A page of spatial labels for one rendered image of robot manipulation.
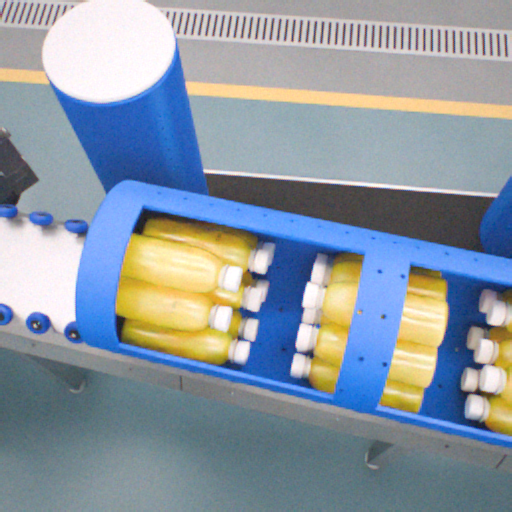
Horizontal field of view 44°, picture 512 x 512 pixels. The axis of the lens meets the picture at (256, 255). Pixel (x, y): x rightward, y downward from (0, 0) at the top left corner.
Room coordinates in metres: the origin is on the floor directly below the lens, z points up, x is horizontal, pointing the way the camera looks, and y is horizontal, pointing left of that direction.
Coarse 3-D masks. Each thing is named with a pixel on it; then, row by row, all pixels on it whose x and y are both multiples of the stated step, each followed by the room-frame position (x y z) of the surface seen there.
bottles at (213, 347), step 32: (320, 256) 0.42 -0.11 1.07; (352, 256) 0.41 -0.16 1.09; (256, 288) 0.37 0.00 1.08; (128, 320) 0.33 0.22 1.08; (256, 320) 0.33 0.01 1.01; (320, 320) 0.30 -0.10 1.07; (160, 352) 0.27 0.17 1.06; (192, 352) 0.27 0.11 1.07; (224, 352) 0.26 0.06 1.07; (480, 352) 0.23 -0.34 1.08; (320, 384) 0.20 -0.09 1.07; (480, 416) 0.13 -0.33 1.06
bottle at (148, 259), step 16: (144, 240) 0.42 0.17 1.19; (160, 240) 0.42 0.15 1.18; (128, 256) 0.39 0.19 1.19; (144, 256) 0.39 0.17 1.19; (160, 256) 0.39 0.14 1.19; (176, 256) 0.38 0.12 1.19; (192, 256) 0.38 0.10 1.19; (208, 256) 0.38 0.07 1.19; (128, 272) 0.37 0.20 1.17; (144, 272) 0.37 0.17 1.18; (160, 272) 0.36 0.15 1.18; (176, 272) 0.36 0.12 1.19; (192, 272) 0.36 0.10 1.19; (208, 272) 0.36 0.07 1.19; (224, 272) 0.36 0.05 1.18; (176, 288) 0.35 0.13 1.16; (192, 288) 0.34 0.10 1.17; (208, 288) 0.34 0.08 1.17
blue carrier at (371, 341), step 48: (144, 192) 0.49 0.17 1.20; (96, 240) 0.40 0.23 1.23; (288, 240) 0.46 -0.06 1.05; (336, 240) 0.38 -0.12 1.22; (384, 240) 0.38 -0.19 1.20; (96, 288) 0.34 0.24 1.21; (288, 288) 0.40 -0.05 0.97; (384, 288) 0.29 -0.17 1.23; (480, 288) 0.35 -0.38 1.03; (96, 336) 0.29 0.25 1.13; (288, 336) 0.31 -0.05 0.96; (384, 336) 0.23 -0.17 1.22; (288, 384) 0.20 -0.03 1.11; (336, 384) 0.18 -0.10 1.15; (384, 384) 0.17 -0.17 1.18; (432, 384) 0.21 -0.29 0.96; (480, 432) 0.10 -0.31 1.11
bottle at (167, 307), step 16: (128, 288) 0.36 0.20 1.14; (144, 288) 0.36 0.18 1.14; (160, 288) 0.35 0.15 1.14; (128, 304) 0.33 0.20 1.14; (144, 304) 0.33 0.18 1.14; (160, 304) 0.33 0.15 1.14; (176, 304) 0.33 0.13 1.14; (192, 304) 0.32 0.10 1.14; (208, 304) 0.33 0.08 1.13; (144, 320) 0.31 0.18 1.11; (160, 320) 0.31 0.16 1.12; (176, 320) 0.30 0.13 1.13; (192, 320) 0.30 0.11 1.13; (208, 320) 0.30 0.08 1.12
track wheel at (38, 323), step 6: (36, 312) 0.39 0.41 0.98; (30, 318) 0.38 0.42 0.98; (36, 318) 0.38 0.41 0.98; (42, 318) 0.38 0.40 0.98; (48, 318) 0.38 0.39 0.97; (30, 324) 0.37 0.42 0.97; (36, 324) 0.37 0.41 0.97; (42, 324) 0.37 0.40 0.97; (48, 324) 0.37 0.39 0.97; (30, 330) 0.36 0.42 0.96; (36, 330) 0.36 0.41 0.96; (42, 330) 0.36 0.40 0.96; (48, 330) 0.36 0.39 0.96
